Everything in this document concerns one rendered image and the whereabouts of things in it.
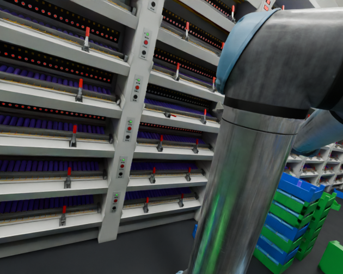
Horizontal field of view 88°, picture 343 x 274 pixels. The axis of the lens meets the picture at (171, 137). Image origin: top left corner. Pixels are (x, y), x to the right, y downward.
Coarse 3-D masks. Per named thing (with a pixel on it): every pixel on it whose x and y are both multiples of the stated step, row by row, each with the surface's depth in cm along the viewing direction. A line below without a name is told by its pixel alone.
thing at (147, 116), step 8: (152, 96) 105; (160, 96) 107; (144, 104) 85; (184, 104) 118; (192, 104) 121; (144, 112) 90; (152, 112) 94; (144, 120) 90; (152, 120) 92; (160, 120) 94; (168, 120) 96; (176, 120) 99; (184, 120) 103; (192, 120) 108; (216, 120) 124; (192, 128) 108; (200, 128) 111; (208, 128) 113; (216, 128) 117
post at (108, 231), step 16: (144, 0) 73; (160, 0) 76; (144, 16) 75; (160, 16) 78; (128, 32) 85; (128, 48) 83; (144, 64) 81; (128, 80) 79; (144, 80) 83; (128, 96) 81; (144, 96) 85; (128, 112) 83; (128, 144) 88; (112, 160) 88; (128, 160) 91; (112, 176) 89; (128, 176) 93; (112, 192) 91; (112, 224) 97
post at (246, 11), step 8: (272, 0) 109; (240, 8) 118; (248, 8) 113; (240, 16) 118; (216, 104) 128; (208, 136) 132; (216, 136) 125; (208, 160) 130; (208, 168) 129; (200, 192) 133; (200, 208) 132
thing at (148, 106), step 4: (148, 104) 94; (152, 104) 96; (148, 108) 95; (152, 108) 96; (156, 108) 97; (160, 108) 98; (164, 108) 99; (168, 108) 101; (172, 112) 103; (176, 112) 104; (180, 112) 106; (184, 112) 107; (188, 112) 110; (188, 116) 108; (192, 116) 112; (196, 116) 113; (208, 116) 119; (208, 120) 118; (212, 120) 121
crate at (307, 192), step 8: (288, 176) 118; (280, 184) 104; (288, 184) 101; (296, 184) 114; (304, 184) 111; (312, 184) 108; (296, 192) 97; (304, 192) 95; (312, 192) 92; (320, 192) 100; (304, 200) 94; (312, 200) 94
